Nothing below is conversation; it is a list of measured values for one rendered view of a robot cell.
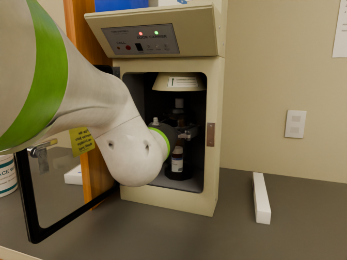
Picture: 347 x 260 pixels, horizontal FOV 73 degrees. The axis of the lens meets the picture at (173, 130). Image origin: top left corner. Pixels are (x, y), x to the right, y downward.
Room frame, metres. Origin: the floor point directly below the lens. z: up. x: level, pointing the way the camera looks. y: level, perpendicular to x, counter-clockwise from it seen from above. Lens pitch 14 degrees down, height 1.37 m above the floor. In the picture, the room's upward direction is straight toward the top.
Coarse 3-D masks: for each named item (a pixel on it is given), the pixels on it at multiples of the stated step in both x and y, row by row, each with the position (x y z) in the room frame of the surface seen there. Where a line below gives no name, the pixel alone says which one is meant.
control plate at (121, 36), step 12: (156, 24) 0.59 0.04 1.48; (168, 24) 0.58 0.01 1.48; (108, 36) 0.65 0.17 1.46; (120, 36) 0.64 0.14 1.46; (132, 36) 0.63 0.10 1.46; (144, 36) 0.62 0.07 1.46; (156, 36) 0.61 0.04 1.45; (168, 36) 0.60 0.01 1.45; (120, 48) 0.67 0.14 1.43; (132, 48) 0.66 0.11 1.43; (144, 48) 0.65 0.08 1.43; (156, 48) 0.64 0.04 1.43; (168, 48) 0.63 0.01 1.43
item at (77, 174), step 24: (48, 144) 0.51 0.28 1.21; (72, 144) 0.57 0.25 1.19; (96, 144) 0.64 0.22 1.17; (72, 168) 0.56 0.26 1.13; (96, 168) 0.63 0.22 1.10; (48, 192) 0.49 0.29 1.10; (72, 192) 0.55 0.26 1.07; (96, 192) 0.62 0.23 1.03; (24, 216) 0.45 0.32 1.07; (48, 216) 0.49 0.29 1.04
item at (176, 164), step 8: (192, 112) 0.75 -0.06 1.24; (168, 120) 0.75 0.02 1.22; (176, 120) 0.73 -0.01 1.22; (184, 120) 0.73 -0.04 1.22; (192, 120) 0.75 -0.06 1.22; (176, 144) 0.73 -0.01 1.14; (184, 144) 0.73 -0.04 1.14; (192, 144) 0.76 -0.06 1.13; (176, 152) 0.73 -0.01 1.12; (184, 152) 0.73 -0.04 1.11; (192, 152) 0.76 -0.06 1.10; (168, 160) 0.74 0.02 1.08; (176, 160) 0.73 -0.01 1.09; (184, 160) 0.73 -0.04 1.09; (192, 160) 0.77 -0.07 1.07; (168, 168) 0.74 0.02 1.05; (176, 168) 0.73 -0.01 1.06; (184, 168) 0.73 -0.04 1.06
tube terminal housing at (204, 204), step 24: (216, 0) 0.64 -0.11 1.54; (120, 72) 0.73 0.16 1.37; (144, 72) 0.84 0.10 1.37; (216, 72) 0.63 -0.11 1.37; (216, 96) 0.63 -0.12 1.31; (216, 120) 0.63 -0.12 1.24; (216, 144) 0.65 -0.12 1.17; (216, 168) 0.67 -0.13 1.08; (120, 192) 0.74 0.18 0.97; (144, 192) 0.71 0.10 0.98; (168, 192) 0.68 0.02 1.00; (192, 192) 0.66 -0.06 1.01; (216, 192) 0.70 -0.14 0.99
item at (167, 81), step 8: (160, 72) 0.74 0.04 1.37; (168, 72) 0.72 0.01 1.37; (176, 72) 0.71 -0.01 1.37; (184, 72) 0.71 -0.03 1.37; (192, 72) 0.72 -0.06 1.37; (160, 80) 0.72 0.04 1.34; (168, 80) 0.70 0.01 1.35; (176, 80) 0.70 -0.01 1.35; (184, 80) 0.70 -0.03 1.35; (192, 80) 0.71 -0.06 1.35; (200, 80) 0.73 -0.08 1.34; (152, 88) 0.75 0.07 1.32; (160, 88) 0.71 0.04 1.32; (168, 88) 0.69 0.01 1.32; (176, 88) 0.69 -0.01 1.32; (184, 88) 0.69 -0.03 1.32; (192, 88) 0.70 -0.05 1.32; (200, 88) 0.71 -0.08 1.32
